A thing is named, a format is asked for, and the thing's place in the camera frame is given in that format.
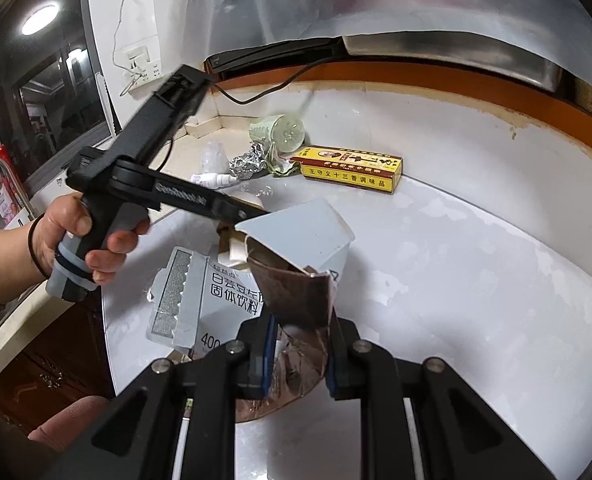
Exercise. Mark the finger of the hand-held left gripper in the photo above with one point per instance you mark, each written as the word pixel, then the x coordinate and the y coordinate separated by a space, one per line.
pixel 241 212

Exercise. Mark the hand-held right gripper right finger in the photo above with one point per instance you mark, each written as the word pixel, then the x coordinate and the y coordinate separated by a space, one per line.
pixel 336 370

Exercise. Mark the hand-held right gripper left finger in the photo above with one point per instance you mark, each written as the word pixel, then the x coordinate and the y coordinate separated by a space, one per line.
pixel 266 355

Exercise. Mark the brown foil bag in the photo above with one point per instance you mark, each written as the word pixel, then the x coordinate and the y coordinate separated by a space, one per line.
pixel 296 295

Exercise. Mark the blue white carton box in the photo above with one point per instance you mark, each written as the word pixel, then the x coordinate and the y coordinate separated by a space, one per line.
pixel 225 290

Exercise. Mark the person's left forearm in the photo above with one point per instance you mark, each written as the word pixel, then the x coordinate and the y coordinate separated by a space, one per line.
pixel 0 265

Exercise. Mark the person's left hand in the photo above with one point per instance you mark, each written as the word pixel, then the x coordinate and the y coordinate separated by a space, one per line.
pixel 58 220

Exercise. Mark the small white bottle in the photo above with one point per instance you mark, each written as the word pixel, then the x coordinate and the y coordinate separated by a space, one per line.
pixel 210 179

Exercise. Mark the crumpled foil ball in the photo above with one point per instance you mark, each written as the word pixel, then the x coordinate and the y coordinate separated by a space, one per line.
pixel 246 162

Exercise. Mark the green crumpled wrapper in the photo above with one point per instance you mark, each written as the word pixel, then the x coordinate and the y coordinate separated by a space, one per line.
pixel 278 166

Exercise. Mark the white ribbed panel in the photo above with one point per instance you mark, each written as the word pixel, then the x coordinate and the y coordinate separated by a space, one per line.
pixel 106 110

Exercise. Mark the white power strip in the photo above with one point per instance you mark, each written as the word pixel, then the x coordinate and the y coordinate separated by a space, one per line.
pixel 145 72

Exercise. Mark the yellow spice box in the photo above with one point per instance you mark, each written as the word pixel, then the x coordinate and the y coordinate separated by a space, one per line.
pixel 348 167

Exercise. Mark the dark sliding window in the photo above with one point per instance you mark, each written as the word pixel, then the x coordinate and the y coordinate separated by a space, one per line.
pixel 50 85

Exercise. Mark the red label packet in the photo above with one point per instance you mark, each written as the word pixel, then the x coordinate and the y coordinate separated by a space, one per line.
pixel 5 195

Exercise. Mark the black flat device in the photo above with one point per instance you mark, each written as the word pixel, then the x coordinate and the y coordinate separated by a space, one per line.
pixel 256 57

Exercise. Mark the brown wooden cabinet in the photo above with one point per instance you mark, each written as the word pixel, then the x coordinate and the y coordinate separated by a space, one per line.
pixel 25 375

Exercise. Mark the translucent plastic film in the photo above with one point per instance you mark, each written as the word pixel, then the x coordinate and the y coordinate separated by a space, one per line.
pixel 376 0

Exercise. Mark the wooden window frame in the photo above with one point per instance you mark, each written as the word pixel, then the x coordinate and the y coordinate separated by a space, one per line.
pixel 426 77

